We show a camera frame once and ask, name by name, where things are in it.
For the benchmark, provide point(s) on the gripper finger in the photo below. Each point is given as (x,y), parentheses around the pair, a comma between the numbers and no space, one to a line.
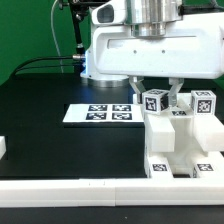
(136,83)
(176,84)

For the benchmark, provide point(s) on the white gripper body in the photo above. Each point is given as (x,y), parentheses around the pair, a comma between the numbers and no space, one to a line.
(158,39)

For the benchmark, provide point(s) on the white tagged block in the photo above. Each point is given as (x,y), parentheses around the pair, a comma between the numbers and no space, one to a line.
(155,101)

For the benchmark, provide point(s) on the white small tagged cube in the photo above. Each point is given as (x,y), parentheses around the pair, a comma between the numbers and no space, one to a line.
(203,102)

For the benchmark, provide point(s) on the white long back beam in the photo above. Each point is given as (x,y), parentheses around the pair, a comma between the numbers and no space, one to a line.
(159,134)

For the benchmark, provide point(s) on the white long beam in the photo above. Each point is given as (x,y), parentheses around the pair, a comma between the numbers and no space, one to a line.
(159,134)
(208,132)

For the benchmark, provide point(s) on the white long front beam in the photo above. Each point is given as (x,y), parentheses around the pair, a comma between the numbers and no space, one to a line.
(208,132)

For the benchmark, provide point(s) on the white chair seat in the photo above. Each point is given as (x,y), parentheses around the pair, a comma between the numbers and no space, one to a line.
(186,148)

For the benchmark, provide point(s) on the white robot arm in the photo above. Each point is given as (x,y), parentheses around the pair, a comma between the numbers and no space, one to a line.
(155,38)

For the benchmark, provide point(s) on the white marker tag board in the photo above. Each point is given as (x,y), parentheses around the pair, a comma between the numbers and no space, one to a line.
(103,113)

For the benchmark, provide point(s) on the white L-shaped fence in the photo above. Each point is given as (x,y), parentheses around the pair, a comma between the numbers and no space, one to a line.
(202,190)

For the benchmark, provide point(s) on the white block at left edge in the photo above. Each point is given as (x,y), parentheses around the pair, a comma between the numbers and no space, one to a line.
(2,146)

